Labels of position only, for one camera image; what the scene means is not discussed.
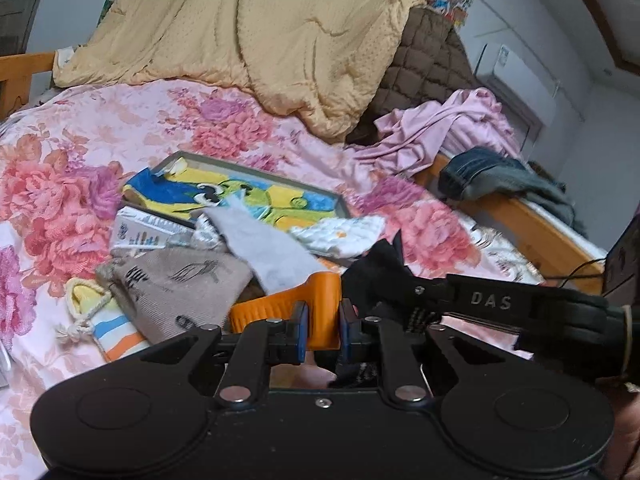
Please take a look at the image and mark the white printed packet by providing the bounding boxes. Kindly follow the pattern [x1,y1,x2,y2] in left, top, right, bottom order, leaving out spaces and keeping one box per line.
[109,205,201,253]

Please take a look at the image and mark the grey cloth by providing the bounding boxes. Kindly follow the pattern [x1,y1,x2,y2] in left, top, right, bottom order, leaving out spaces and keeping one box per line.
[202,204,326,295]

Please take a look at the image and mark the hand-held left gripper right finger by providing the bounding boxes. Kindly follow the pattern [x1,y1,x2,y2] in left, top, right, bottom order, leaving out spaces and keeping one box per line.
[339,299,506,406]

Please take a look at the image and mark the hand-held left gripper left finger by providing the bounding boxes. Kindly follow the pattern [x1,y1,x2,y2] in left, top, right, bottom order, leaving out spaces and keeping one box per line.
[140,301,309,407]

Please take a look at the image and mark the dark window frame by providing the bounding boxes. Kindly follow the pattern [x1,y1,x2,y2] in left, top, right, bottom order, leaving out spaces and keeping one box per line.
[0,0,45,56]

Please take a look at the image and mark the orange ribbed object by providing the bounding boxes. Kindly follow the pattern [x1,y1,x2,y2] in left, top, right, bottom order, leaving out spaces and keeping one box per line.
[229,270,343,353]

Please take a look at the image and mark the wooden bed frame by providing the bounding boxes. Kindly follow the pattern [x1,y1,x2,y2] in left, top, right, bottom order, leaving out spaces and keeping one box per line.
[0,52,606,296]

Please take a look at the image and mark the black cable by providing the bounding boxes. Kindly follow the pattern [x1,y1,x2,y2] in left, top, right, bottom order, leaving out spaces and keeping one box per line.
[545,257,608,286]

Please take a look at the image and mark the brown quilted blanket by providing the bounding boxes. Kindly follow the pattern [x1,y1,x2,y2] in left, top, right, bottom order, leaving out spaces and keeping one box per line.
[345,5,481,146]

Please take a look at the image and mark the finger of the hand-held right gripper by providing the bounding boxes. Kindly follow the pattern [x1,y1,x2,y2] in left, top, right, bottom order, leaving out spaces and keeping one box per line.
[372,279,451,333]

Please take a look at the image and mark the shallow grey box colourful lining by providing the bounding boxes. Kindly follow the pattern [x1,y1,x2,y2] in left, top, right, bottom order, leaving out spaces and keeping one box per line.
[122,150,353,268]

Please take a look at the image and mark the pink garment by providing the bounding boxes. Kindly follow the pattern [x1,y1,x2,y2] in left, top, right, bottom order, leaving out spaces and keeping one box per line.
[350,87,523,178]

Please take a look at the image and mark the blue jeans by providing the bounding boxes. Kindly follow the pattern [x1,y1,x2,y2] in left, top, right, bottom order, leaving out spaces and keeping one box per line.
[470,160,588,236]
[438,146,531,201]

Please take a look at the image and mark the beige burlap drawstring pouch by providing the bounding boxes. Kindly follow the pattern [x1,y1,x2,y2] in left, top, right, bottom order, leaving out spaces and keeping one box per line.
[96,247,253,346]

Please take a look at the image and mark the pink floral bed sheet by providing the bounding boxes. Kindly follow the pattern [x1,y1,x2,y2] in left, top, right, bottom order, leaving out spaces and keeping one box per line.
[0,80,546,480]

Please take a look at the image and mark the white air conditioner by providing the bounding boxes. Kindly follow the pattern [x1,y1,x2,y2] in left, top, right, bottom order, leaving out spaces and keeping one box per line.
[472,42,558,126]

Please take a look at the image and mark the black cloth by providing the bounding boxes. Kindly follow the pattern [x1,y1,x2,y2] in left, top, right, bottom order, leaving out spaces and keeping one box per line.
[341,232,416,313]

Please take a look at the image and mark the white patterned cloth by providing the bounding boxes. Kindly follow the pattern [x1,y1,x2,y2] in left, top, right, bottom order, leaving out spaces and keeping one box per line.
[290,215,388,258]

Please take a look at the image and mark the yellow quilt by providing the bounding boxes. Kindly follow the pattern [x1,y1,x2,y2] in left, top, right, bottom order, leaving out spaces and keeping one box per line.
[52,0,431,143]

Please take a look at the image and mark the dark brown box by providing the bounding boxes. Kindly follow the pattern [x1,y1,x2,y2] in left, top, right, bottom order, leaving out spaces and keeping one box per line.
[602,210,640,306]

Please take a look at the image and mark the striped drawstring pouch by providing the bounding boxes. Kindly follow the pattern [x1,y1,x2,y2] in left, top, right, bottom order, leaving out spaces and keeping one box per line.
[55,277,151,363]

